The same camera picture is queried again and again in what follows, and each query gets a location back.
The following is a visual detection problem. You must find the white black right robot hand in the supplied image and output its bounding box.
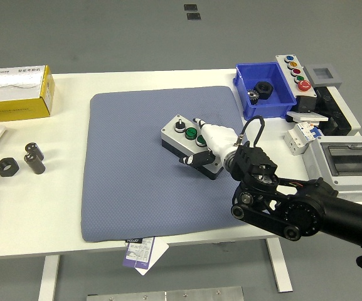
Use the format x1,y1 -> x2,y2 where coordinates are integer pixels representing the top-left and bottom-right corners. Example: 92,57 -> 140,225
179,117 -> 241,167

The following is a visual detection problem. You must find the grey four-button control box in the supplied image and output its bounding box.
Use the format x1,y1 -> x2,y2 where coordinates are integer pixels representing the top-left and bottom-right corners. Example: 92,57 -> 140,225
160,114 -> 225,181

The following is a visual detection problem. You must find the grey five-button control box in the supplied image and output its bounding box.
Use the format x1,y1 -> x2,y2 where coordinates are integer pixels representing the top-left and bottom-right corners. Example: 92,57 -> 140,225
275,54 -> 319,113

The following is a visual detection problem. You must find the small metal gear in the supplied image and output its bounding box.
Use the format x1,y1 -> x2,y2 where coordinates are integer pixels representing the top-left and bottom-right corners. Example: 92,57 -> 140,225
247,88 -> 260,105

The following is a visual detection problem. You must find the large black hex nut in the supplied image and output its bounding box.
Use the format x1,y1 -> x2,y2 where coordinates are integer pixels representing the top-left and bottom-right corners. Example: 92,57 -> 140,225
0,157 -> 19,178
253,81 -> 274,100

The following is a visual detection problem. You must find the blue plastic bin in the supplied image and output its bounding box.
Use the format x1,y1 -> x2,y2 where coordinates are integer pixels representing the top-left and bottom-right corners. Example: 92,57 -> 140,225
233,61 -> 297,120

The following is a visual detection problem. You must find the white circuit breaker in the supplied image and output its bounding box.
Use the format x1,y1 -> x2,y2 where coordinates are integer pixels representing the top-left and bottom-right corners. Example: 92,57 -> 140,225
284,121 -> 323,156

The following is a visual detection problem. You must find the grey-blue padded mat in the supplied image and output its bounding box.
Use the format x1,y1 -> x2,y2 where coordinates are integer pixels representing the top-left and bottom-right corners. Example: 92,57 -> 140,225
80,85 -> 271,243

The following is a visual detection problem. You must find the white paper card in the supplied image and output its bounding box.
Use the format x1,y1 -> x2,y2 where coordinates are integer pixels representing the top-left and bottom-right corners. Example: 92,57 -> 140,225
134,240 -> 170,277

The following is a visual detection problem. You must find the grey distribution box clear cover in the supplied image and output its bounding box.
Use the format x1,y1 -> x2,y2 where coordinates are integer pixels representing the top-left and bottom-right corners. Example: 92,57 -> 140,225
302,135 -> 362,201

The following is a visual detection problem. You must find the purple white mat tag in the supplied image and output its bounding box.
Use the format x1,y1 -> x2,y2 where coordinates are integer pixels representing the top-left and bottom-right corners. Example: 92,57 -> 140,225
122,236 -> 156,270

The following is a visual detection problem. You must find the white table leg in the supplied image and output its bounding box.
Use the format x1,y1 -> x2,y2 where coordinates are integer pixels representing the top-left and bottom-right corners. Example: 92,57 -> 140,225
265,238 -> 294,293
38,254 -> 61,301

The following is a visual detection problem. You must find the grey metal floor plate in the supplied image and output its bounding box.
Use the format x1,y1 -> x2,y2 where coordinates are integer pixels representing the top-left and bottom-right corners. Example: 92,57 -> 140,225
86,285 -> 245,301

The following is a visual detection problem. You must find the black cylindrical capacitor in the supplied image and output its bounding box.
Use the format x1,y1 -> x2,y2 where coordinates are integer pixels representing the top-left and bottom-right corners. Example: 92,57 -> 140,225
23,152 -> 46,175
24,142 -> 45,161

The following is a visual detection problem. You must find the yellow cardboard box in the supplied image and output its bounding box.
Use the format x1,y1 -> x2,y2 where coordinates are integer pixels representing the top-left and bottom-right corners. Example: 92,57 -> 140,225
0,65 -> 55,123

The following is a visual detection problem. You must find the white wall switch plate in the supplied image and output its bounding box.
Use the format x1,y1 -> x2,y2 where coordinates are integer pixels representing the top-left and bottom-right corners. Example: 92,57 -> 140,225
285,110 -> 329,124

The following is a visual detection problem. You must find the black and white rail device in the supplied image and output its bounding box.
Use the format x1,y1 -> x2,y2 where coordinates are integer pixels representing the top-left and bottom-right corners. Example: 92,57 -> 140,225
315,84 -> 362,136

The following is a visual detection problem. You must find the grey square frame box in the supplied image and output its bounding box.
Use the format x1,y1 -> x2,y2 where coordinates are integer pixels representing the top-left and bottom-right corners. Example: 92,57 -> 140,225
303,64 -> 344,88

